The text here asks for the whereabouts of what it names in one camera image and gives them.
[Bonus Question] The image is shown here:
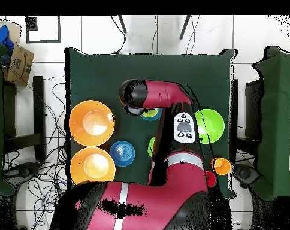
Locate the orange cup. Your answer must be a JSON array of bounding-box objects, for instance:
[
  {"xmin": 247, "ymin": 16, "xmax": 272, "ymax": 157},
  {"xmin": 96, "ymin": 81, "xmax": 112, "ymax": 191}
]
[{"xmin": 210, "ymin": 157, "xmax": 232, "ymax": 176}]

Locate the large green bowl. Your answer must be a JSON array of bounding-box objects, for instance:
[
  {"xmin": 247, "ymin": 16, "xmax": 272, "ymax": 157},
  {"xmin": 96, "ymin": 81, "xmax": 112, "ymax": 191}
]
[{"xmin": 194, "ymin": 108, "xmax": 225, "ymax": 144}]

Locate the black square frame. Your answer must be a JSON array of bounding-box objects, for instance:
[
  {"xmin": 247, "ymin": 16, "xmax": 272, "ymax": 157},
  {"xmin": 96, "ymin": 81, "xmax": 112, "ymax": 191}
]
[{"xmin": 25, "ymin": 15, "xmax": 62, "ymax": 44}]

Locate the cardboard box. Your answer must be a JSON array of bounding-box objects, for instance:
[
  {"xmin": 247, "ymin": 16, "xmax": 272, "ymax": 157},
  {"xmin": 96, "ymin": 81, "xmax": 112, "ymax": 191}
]
[{"xmin": 2, "ymin": 43, "xmax": 35, "ymax": 87}]

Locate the black bench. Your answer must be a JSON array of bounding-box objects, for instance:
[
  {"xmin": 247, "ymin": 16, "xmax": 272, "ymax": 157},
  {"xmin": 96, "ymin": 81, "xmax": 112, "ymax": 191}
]
[{"xmin": 2, "ymin": 75, "xmax": 46, "ymax": 161}]

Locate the dark green table cloth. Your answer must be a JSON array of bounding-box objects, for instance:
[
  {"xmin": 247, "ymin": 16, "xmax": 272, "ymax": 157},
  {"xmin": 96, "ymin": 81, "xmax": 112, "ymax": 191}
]
[{"xmin": 64, "ymin": 47, "xmax": 238, "ymax": 199}]

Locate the small green bowl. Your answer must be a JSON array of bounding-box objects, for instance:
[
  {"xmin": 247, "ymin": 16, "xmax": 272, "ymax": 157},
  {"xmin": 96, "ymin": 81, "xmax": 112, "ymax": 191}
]
[{"xmin": 147, "ymin": 137, "xmax": 156, "ymax": 158}]

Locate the blue bowl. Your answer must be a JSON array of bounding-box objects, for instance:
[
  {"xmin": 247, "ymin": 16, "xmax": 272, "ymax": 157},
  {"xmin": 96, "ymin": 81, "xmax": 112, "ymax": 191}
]
[
  {"xmin": 140, "ymin": 108, "xmax": 163, "ymax": 122},
  {"xmin": 109, "ymin": 140, "xmax": 135, "ymax": 168}
]

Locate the red cup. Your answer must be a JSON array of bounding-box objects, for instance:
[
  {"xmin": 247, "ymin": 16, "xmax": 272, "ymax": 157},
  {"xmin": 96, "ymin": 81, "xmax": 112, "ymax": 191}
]
[{"xmin": 204, "ymin": 170, "xmax": 218, "ymax": 188}]

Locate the yellow cup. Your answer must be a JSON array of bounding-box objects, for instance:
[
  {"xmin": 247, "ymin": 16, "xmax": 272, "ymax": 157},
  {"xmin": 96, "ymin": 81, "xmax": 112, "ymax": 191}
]
[{"xmin": 142, "ymin": 108, "xmax": 159, "ymax": 119}]

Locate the black tripod leg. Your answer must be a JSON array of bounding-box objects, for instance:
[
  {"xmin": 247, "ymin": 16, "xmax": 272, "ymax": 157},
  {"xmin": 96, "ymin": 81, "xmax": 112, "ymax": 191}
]
[
  {"xmin": 117, "ymin": 14, "xmax": 128, "ymax": 34},
  {"xmin": 179, "ymin": 14, "xmax": 192, "ymax": 40}
]

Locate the black pedestal foot with knob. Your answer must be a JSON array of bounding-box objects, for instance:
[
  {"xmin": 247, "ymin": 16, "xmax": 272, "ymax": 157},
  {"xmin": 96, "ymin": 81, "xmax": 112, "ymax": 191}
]
[{"xmin": 3, "ymin": 161, "xmax": 41, "ymax": 185}]

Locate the large orange bowl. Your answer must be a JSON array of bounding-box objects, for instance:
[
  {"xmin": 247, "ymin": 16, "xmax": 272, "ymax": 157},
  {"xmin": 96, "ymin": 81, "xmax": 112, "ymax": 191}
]
[
  {"xmin": 70, "ymin": 147, "xmax": 116, "ymax": 187},
  {"xmin": 68, "ymin": 99, "xmax": 116, "ymax": 147}
]

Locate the tangle of cables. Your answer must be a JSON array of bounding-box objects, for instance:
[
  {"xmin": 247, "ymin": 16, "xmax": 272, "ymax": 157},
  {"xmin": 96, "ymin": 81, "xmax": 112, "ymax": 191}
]
[{"xmin": 2, "ymin": 76, "xmax": 71, "ymax": 230}]

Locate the blue cloth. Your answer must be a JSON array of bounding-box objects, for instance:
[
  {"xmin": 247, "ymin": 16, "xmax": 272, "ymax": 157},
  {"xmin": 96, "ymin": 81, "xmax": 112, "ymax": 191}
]
[{"xmin": 0, "ymin": 24, "xmax": 15, "ymax": 52}]

